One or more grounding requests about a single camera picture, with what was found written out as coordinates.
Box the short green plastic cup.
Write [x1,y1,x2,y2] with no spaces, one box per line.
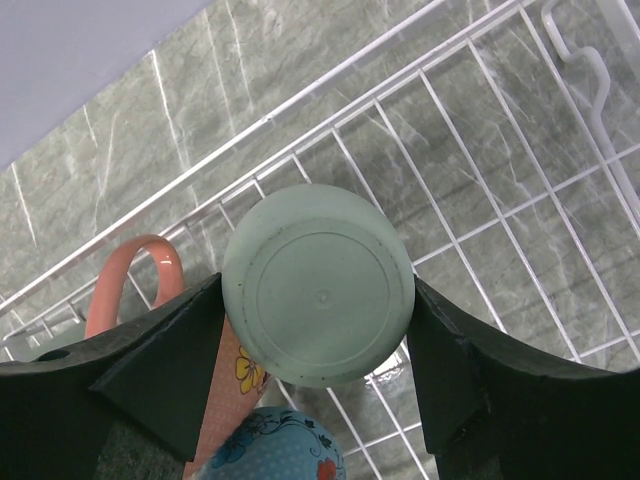
[222,184,415,388]

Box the blue flowered mug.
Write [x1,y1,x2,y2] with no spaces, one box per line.
[191,406,347,480]

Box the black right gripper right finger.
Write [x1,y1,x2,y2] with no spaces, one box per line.
[407,281,639,479]

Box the brown-pink ceramic mug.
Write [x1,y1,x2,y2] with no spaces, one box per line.
[84,235,270,479]

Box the white wire dish rack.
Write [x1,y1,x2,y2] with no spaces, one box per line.
[0,0,640,480]

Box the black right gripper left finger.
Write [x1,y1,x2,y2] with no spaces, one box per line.
[1,275,224,479]

